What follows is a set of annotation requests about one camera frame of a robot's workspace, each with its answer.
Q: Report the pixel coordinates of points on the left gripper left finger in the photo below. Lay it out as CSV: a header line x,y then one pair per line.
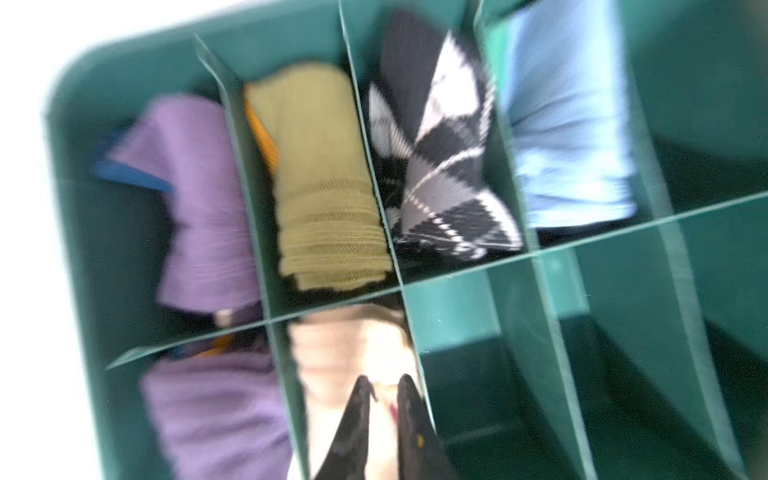
x,y
348,453

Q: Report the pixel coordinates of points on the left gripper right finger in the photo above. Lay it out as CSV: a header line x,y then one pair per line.
x,y
421,455

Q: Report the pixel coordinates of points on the rolled purple sock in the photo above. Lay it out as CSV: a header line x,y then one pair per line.
x,y
180,147

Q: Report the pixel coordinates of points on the rolled blue grey sock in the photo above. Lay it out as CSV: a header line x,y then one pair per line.
x,y
566,94

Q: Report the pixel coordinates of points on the beige maroon striped sock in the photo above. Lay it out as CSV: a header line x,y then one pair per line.
x,y
331,349

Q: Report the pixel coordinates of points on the purple striped sock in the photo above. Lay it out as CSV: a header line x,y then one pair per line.
x,y
220,415

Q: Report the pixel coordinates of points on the green compartment tray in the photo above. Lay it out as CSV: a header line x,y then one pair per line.
x,y
640,353

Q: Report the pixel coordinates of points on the rolled black white sock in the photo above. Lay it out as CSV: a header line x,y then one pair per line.
x,y
429,112

